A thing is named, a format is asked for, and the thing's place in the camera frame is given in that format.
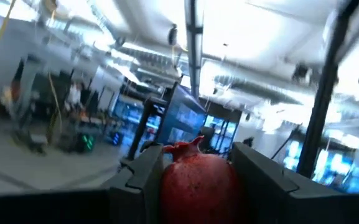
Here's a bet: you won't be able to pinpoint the black vertical pole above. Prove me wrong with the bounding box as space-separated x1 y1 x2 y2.
125 98 167 160

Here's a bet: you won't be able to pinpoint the computer monitor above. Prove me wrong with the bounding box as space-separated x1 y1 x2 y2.
156 83 208 147

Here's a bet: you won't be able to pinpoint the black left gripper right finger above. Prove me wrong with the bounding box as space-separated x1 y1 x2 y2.
231 142 338 224

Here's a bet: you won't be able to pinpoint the black device green lights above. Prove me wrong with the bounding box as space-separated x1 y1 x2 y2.
79 132 96 153

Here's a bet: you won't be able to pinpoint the dark red pomegranate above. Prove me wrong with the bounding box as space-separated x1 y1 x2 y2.
159 135 241 224

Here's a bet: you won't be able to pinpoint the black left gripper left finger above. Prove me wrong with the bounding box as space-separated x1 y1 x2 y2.
104 143 164 224

